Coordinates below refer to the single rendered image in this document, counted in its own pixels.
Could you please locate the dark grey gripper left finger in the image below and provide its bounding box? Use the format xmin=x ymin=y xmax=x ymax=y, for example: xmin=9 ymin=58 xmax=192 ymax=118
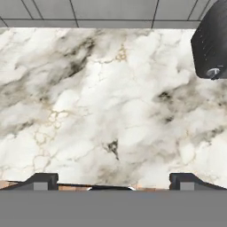
xmin=8 ymin=173 xmax=59 ymax=192

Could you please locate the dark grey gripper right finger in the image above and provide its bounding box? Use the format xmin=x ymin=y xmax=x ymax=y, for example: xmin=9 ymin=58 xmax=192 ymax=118
xmin=168 ymin=172 xmax=226 ymax=191

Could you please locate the black small appliance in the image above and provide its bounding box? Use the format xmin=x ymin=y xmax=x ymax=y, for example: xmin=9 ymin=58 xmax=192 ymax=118
xmin=190 ymin=0 xmax=227 ymax=81

